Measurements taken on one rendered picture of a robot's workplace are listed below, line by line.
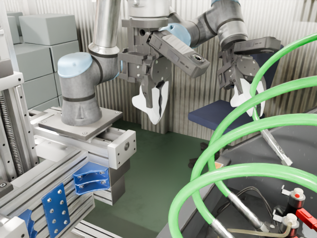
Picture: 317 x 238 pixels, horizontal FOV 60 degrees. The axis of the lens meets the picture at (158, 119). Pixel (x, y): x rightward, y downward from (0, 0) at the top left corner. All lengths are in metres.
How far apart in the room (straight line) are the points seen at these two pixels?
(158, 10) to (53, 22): 2.61
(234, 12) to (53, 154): 0.75
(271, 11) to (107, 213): 2.03
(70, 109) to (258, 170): 0.80
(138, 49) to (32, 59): 2.41
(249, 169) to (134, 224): 1.78
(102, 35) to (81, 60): 0.13
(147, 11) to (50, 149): 0.72
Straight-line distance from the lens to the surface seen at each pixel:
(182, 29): 0.72
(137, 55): 0.53
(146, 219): 2.08
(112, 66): 1.07
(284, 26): 2.56
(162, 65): 0.54
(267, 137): 0.69
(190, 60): 0.49
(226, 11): 0.80
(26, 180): 0.96
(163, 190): 2.31
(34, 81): 2.94
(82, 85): 0.98
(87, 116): 1.01
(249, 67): 0.73
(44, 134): 1.17
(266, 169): 0.31
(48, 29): 3.04
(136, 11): 0.51
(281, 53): 0.63
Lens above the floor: 1.48
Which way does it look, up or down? 26 degrees down
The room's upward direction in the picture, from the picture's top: straight up
